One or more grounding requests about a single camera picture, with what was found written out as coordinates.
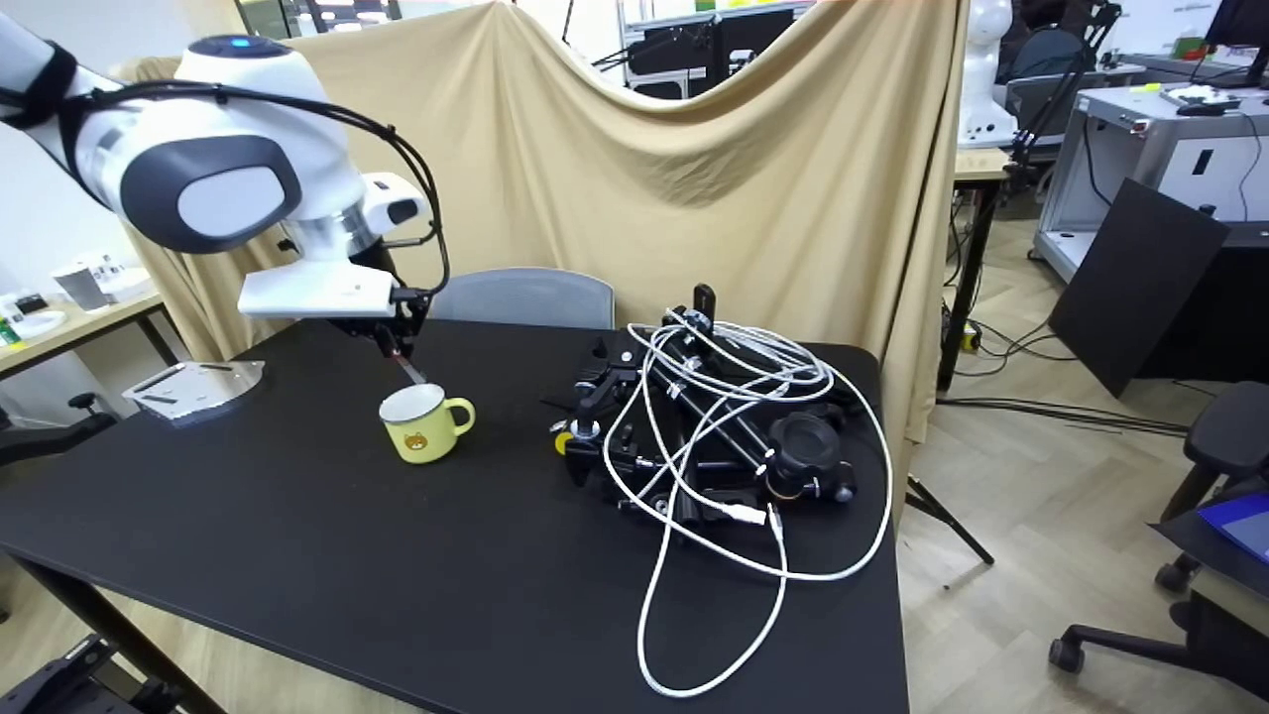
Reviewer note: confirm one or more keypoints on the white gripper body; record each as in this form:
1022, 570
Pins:
320, 290

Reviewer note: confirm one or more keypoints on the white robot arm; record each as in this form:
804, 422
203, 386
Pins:
211, 161

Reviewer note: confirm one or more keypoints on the yellow mug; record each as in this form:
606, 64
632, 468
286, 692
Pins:
421, 435

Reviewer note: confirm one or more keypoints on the blue-grey chair back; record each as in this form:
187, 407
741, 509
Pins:
528, 299

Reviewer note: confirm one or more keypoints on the silver metal plate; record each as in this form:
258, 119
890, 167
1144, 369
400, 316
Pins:
193, 389

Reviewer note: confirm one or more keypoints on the white desk boxes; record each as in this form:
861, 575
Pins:
102, 282

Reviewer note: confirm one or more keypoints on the wooden side desk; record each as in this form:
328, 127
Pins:
81, 332

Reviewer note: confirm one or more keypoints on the black armrest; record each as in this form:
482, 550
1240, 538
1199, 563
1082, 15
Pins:
53, 430

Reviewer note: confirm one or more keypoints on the beige cloth backdrop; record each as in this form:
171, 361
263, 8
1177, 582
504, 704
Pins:
741, 199

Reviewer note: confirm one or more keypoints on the black table leg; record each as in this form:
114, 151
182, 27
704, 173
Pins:
121, 636

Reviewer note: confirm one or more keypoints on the black tripod equipment pile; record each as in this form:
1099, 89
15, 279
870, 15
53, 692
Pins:
796, 456

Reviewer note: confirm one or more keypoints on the black background equipment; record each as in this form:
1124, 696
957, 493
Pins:
698, 46

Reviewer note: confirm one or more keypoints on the black tripod leg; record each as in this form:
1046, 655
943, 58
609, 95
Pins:
952, 520

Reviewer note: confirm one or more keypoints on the wooden background table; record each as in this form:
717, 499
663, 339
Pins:
981, 165

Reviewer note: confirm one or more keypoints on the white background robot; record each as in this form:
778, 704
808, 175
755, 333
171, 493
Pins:
987, 81

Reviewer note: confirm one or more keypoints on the dark background office chair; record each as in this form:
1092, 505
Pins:
1053, 81

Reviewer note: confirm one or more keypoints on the black flat panel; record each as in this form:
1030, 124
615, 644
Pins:
1137, 282

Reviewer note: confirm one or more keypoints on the grey cabinet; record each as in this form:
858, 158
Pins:
1164, 144

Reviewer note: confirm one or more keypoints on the black office chair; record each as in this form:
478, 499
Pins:
1222, 529

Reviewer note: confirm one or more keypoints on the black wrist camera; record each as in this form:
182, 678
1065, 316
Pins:
409, 310

